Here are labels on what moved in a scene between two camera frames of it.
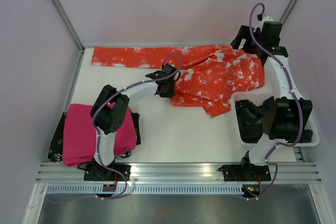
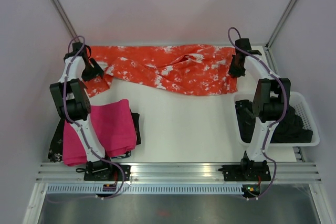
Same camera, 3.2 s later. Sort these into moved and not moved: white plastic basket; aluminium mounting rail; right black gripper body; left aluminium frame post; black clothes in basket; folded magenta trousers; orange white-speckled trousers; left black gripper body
Moved: orange white-speckled trousers; right black gripper body; left black gripper body
Not moved: white plastic basket; black clothes in basket; left aluminium frame post; folded magenta trousers; aluminium mounting rail
